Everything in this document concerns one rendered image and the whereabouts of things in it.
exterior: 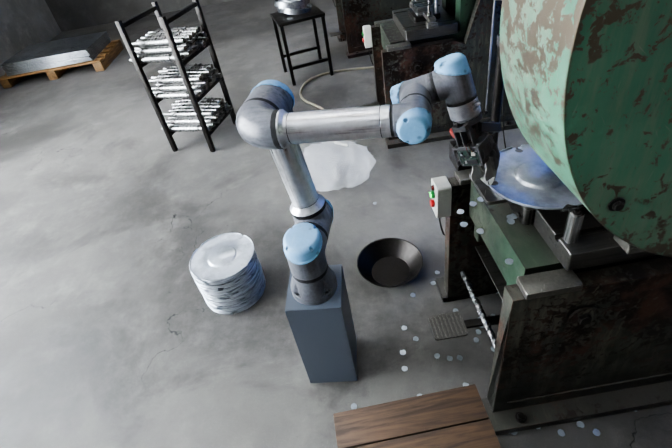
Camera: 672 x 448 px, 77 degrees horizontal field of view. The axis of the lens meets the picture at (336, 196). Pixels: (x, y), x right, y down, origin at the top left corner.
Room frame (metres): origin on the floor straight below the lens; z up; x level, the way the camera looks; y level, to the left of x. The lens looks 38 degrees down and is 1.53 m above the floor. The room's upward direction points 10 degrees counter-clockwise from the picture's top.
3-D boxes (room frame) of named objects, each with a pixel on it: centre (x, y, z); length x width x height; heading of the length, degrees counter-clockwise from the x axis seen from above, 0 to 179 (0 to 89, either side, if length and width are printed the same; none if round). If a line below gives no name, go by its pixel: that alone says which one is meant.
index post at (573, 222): (0.71, -0.56, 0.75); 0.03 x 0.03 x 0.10; 0
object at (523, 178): (0.89, -0.56, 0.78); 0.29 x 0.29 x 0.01
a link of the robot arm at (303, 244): (0.94, 0.12, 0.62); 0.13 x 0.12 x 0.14; 164
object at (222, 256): (1.39, 0.55, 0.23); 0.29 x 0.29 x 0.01
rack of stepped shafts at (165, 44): (3.00, 0.91, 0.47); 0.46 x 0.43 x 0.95; 70
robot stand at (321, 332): (0.93, 0.12, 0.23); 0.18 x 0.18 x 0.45; 82
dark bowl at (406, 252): (1.32, -0.19, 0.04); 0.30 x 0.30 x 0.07
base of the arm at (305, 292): (0.93, 0.12, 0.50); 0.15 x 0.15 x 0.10
